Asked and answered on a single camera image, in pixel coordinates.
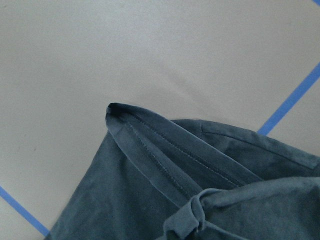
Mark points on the black graphic t-shirt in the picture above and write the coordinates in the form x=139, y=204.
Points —
x=158, y=179

